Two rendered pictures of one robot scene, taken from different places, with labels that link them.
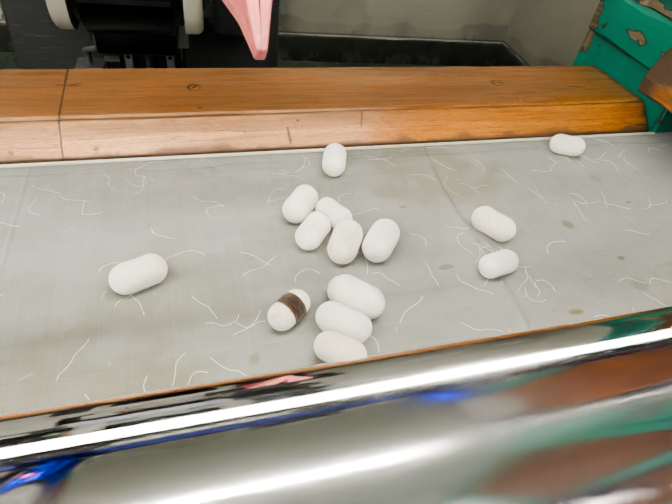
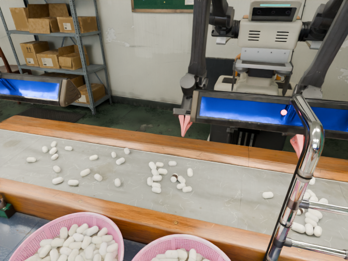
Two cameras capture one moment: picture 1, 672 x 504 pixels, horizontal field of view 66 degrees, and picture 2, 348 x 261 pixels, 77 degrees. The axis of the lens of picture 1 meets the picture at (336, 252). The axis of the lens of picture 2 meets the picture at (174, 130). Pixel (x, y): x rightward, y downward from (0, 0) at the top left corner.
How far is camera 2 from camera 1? 49 cm
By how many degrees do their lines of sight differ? 32
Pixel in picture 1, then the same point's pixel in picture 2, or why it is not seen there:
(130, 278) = (267, 195)
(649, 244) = not seen: outside the picture
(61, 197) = (249, 175)
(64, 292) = (253, 194)
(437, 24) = not seen: outside the picture
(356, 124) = (318, 172)
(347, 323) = (313, 217)
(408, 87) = (335, 164)
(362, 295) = (317, 213)
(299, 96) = not seen: hidden behind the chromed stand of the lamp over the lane
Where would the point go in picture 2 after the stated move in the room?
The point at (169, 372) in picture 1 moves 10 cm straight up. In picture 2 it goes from (274, 214) to (283, 190)
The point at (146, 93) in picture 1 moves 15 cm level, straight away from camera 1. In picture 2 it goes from (265, 155) to (261, 136)
